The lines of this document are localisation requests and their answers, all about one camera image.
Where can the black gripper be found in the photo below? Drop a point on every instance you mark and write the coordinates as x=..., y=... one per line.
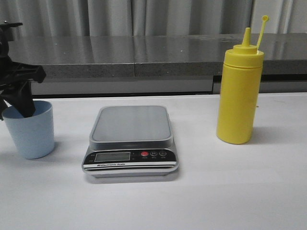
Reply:
x=15, y=85

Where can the light blue plastic cup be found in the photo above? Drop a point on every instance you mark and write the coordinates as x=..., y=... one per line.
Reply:
x=33, y=136

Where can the yellow squeeze bottle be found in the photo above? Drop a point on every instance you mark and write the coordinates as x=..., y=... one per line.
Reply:
x=240, y=84

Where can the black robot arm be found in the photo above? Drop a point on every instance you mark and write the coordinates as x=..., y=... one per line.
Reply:
x=4, y=46

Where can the silver digital kitchen scale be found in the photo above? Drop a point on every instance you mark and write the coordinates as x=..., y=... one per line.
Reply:
x=130, y=141

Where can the grey curtain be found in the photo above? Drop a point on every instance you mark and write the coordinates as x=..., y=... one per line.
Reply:
x=151, y=17

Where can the grey stone counter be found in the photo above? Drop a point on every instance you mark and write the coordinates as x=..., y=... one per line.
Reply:
x=125, y=65

